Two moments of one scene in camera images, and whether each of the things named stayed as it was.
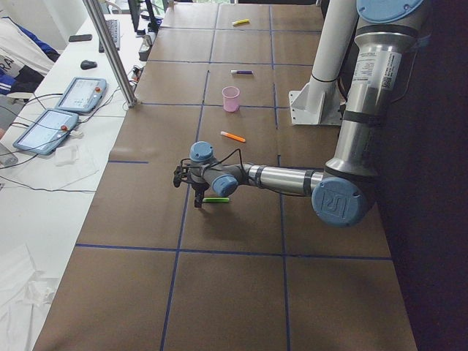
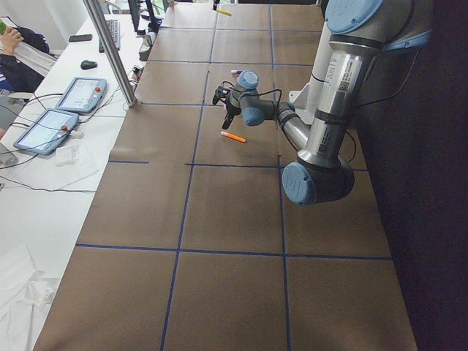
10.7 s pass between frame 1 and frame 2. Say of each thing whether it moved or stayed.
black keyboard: stayed
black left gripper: moved
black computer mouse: stayed
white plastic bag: stayed
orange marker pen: stayed
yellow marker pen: moved
